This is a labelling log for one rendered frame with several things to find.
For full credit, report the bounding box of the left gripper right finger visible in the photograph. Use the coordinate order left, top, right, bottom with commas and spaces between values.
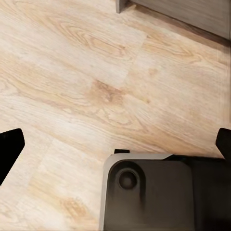
216, 128, 231, 167

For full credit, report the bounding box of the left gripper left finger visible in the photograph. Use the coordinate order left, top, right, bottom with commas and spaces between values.
0, 128, 25, 185

